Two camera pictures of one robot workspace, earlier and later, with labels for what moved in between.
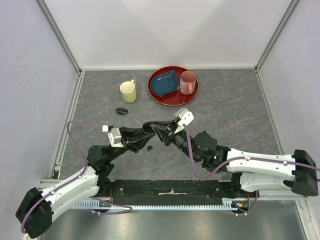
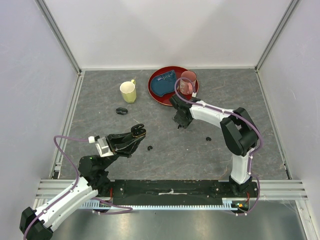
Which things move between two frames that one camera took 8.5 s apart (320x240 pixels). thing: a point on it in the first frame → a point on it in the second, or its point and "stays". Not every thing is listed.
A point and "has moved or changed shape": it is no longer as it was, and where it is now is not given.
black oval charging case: [121, 111] stays
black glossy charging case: [146, 127] has moved or changed shape
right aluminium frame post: [290, 9] stays
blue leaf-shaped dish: [164, 83] stays
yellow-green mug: [128, 91] stays
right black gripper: [171, 126] → [185, 124]
